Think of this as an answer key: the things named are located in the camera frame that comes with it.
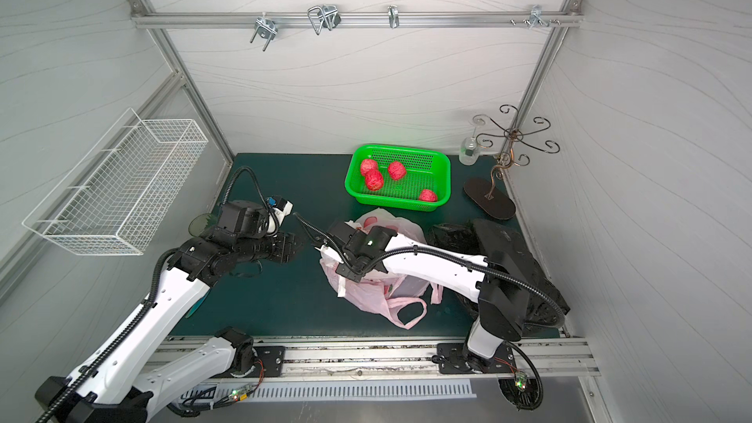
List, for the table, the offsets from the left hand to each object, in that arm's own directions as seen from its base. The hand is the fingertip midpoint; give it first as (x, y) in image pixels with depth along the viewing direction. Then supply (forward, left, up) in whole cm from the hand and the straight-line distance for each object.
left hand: (297, 241), depth 73 cm
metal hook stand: (+29, -60, -18) cm, 69 cm away
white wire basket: (+5, +42, +11) cm, 44 cm away
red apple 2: (+33, -18, -14) cm, 40 cm away
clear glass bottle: (+35, -50, -1) cm, 61 cm away
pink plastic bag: (-9, -27, -14) cm, 31 cm away
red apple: (+39, -26, -15) cm, 50 cm away
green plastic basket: (+40, -30, -20) cm, 54 cm away
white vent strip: (-29, -10, -21) cm, 37 cm away
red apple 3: (+27, -37, -14) cm, 48 cm away
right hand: (0, -13, -7) cm, 15 cm away
